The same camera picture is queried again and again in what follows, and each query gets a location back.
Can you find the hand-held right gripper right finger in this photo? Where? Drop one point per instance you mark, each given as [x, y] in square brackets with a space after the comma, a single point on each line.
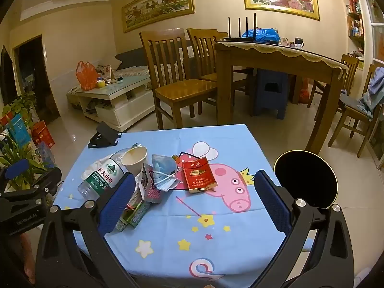
[271, 204]

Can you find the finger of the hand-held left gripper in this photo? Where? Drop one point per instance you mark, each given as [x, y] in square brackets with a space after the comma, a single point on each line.
[16, 168]
[45, 183]

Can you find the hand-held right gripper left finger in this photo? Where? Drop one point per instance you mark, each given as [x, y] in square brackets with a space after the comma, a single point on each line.
[117, 204]

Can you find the white green ointment box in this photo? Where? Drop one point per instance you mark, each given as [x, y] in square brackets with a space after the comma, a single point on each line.
[135, 196]

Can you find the clear plastic water bottle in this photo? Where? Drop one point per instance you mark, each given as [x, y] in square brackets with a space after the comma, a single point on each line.
[102, 175]

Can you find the pink snack packet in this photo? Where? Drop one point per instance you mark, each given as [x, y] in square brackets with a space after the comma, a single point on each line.
[150, 190]

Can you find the black round trash bin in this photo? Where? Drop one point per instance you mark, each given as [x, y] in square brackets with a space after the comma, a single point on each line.
[303, 177]

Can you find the blue face mask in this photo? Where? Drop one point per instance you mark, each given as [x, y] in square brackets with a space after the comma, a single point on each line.
[163, 168]

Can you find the red cigarette pack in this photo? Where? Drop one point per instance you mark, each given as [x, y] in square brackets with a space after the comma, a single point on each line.
[198, 177]

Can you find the person's left forearm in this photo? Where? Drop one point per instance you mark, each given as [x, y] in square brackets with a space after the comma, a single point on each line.
[27, 255]

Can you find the green bamboo plant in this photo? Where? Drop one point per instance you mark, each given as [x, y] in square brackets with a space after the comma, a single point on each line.
[15, 153]

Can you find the blue gift bag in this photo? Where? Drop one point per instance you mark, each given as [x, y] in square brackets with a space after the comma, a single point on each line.
[19, 130]

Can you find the red gift box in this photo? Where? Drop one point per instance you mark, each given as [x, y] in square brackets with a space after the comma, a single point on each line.
[43, 135]

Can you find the white paper cup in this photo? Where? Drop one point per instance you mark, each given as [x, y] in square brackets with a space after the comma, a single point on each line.
[133, 159]

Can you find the blue cartoon tablecloth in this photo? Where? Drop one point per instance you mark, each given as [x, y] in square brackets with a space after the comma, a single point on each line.
[168, 222]

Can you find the green leafy plant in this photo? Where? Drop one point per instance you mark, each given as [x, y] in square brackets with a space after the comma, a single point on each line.
[22, 105]

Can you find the black phone stand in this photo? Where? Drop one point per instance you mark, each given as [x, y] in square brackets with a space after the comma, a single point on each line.
[103, 135]

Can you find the white coffee table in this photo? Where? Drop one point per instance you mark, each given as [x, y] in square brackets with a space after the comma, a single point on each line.
[126, 108]

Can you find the blue plastic stool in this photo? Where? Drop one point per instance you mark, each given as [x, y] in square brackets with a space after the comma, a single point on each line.
[270, 102]

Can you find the red bag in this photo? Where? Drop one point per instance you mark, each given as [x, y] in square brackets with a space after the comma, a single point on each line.
[303, 94]

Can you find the orange plastic bag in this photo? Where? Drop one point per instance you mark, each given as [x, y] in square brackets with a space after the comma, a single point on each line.
[85, 76]

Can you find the yellow cup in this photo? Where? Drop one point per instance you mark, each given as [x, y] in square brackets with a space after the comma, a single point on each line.
[101, 83]

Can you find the wooden chair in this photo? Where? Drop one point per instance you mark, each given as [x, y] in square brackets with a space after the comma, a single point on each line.
[204, 40]
[348, 117]
[349, 66]
[180, 87]
[222, 35]

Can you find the wooden dining table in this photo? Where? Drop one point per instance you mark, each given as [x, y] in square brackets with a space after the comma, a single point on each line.
[270, 61]

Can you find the grey sofa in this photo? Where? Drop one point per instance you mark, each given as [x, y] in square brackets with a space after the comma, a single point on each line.
[132, 58]

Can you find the blue clothes pile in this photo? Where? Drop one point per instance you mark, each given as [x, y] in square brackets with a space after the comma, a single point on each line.
[373, 93]

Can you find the cream lace table cover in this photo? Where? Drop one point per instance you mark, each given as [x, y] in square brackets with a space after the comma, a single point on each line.
[300, 54]

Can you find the small jar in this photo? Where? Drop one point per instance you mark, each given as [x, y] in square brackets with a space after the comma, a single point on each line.
[284, 42]

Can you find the dark mug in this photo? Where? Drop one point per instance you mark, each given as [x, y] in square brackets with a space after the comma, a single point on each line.
[299, 43]

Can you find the black router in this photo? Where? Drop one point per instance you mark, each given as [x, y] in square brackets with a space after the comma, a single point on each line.
[240, 39]

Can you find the blue plastic bag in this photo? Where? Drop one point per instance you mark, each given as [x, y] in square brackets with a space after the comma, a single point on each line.
[264, 34]

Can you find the wall shelf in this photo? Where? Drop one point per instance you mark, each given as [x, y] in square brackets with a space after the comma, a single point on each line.
[355, 21]

